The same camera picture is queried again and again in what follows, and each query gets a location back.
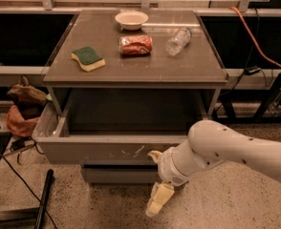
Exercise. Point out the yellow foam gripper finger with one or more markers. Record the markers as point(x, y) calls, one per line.
point(161, 193)
point(155, 155)

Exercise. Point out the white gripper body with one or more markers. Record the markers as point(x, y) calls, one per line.
point(168, 169)

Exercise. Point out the grey top drawer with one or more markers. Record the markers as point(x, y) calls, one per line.
point(104, 148)

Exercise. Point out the grey drawer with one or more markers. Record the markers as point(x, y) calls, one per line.
point(104, 148)
point(119, 174)

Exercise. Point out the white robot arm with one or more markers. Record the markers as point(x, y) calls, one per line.
point(207, 145)

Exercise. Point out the grey lower drawer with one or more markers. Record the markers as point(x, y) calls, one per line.
point(119, 174)

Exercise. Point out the grey cabinet with flat top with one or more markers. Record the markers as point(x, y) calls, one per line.
point(196, 67)

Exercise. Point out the red soda can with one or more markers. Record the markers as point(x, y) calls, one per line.
point(135, 45)

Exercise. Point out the clear plastic bag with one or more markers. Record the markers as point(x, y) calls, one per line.
point(46, 124)

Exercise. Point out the green and yellow sponge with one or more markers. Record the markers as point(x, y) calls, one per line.
point(88, 59)

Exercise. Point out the clear plastic bottle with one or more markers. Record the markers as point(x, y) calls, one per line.
point(178, 41)

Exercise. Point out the black power adapter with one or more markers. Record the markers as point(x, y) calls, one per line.
point(252, 70)

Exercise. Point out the white bowl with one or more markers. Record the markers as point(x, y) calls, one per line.
point(131, 20)

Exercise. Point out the orange cloth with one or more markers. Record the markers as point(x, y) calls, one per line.
point(22, 121)

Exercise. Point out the black metal frame leg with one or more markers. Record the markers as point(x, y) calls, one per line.
point(42, 210)

